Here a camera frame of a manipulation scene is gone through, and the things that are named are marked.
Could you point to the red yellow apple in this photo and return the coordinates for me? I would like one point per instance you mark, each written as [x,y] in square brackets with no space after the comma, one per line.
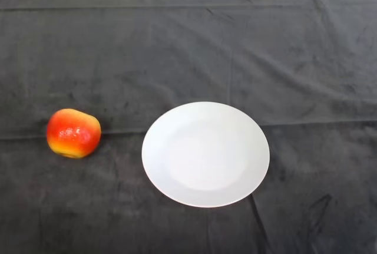
[73,134]

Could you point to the white round plate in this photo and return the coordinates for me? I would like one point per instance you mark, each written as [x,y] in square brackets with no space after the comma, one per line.
[206,159]

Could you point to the black cloth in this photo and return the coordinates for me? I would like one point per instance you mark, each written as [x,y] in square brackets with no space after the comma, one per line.
[188,44]

